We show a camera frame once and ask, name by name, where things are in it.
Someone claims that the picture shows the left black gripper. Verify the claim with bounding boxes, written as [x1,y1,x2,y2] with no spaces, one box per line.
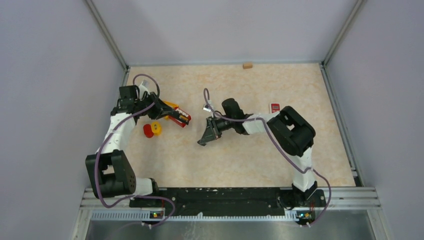
[134,91,174,120]

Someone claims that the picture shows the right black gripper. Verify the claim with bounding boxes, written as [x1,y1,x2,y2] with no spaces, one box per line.
[200,115,235,145]

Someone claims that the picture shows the black remote control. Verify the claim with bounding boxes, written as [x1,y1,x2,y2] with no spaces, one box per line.
[164,107,192,128]

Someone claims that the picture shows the white red remote control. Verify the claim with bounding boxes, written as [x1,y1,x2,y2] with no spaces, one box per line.
[269,103,281,114]

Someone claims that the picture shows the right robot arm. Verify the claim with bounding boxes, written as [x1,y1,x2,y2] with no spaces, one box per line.
[197,97,318,206]

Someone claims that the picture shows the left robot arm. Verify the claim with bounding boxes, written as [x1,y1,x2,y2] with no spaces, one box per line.
[85,84,168,207]

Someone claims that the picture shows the red yellow toy piece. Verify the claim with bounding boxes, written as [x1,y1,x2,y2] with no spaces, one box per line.
[142,121,162,138]

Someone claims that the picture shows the red yellow toy phone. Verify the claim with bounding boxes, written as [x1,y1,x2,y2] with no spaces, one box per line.
[164,101,192,128]

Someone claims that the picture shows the small wooden block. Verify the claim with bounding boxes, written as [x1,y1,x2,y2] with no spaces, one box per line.
[242,62,253,70]

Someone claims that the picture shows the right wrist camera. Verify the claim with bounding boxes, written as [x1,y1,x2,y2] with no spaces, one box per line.
[202,104,215,117]

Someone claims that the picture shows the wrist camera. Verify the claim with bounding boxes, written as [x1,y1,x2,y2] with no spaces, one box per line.
[202,104,215,117]
[138,80,149,99]

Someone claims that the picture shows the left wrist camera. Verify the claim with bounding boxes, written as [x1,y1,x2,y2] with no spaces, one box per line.
[138,80,149,99]

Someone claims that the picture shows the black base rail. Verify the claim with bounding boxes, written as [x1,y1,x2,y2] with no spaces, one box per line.
[129,187,326,217]

